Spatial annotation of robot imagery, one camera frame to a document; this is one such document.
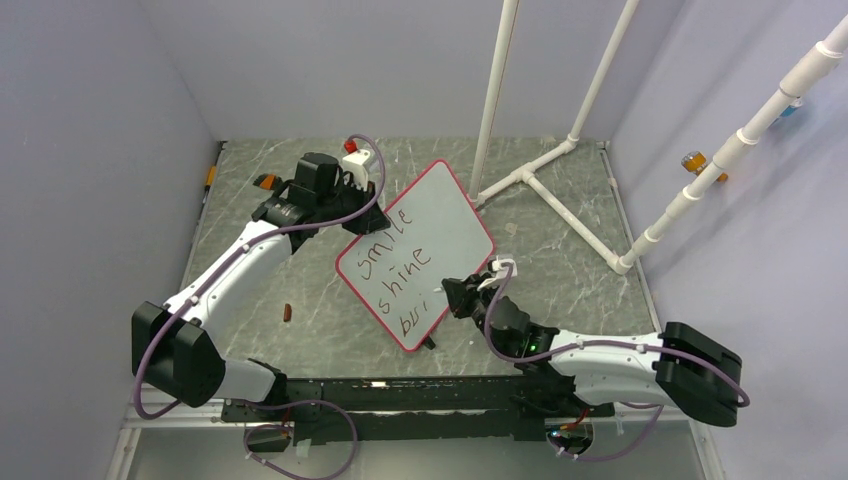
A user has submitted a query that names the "white pvc pipe frame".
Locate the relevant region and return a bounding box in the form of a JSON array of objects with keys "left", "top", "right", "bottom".
[{"left": 466, "top": 0, "right": 641, "bottom": 276}]

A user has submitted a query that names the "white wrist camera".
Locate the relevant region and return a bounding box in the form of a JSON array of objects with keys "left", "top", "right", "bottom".
[
  {"left": 341, "top": 139, "right": 375, "bottom": 190},
  {"left": 477, "top": 255, "right": 517, "bottom": 291}
]

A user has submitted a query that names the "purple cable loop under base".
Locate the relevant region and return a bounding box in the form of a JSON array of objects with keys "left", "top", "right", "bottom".
[{"left": 242, "top": 404, "right": 358, "bottom": 480}]

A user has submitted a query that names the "orange yellow wall fitting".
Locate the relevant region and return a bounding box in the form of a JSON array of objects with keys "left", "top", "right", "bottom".
[{"left": 681, "top": 151, "right": 707, "bottom": 176}]

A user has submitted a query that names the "red framed whiteboard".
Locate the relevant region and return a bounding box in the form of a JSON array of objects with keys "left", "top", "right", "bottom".
[{"left": 335, "top": 159, "right": 496, "bottom": 352}]

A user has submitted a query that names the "white pipe on wall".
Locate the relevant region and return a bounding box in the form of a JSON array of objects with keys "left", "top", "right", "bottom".
[{"left": 611, "top": 18, "right": 847, "bottom": 275}]

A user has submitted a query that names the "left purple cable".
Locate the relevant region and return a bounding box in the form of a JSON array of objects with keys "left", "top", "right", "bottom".
[{"left": 132, "top": 133, "right": 387, "bottom": 421}]

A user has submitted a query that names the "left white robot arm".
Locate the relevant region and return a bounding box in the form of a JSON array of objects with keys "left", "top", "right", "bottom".
[{"left": 131, "top": 142, "right": 390, "bottom": 420}]

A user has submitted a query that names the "black orange brush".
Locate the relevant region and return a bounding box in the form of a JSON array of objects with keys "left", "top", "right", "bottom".
[{"left": 253, "top": 174, "right": 284, "bottom": 191}]

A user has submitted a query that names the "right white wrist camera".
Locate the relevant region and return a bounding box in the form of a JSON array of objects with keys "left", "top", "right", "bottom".
[{"left": 477, "top": 255, "right": 517, "bottom": 291}]

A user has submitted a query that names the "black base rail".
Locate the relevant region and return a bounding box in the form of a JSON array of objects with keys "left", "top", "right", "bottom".
[{"left": 221, "top": 375, "right": 611, "bottom": 445}]

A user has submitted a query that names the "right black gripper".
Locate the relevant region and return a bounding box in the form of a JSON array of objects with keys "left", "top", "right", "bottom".
[{"left": 443, "top": 271, "right": 509, "bottom": 357}]

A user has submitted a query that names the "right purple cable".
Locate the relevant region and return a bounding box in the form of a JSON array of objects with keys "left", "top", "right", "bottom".
[{"left": 483, "top": 262, "right": 751, "bottom": 464}]

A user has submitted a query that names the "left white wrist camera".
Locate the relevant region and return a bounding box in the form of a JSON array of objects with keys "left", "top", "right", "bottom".
[{"left": 341, "top": 139, "right": 375, "bottom": 190}]

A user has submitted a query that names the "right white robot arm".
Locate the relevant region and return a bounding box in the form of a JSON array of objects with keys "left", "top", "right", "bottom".
[{"left": 441, "top": 273, "right": 751, "bottom": 428}]

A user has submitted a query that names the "aluminium frame rail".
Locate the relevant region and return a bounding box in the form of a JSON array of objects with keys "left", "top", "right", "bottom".
[{"left": 107, "top": 389, "right": 724, "bottom": 479}]

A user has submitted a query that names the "blue wall fitting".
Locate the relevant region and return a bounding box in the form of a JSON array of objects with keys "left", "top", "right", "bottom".
[{"left": 780, "top": 98, "right": 803, "bottom": 118}]

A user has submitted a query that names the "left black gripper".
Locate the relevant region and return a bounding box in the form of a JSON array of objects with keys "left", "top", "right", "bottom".
[{"left": 316, "top": 176, "right": 388, "bottom": 235}]

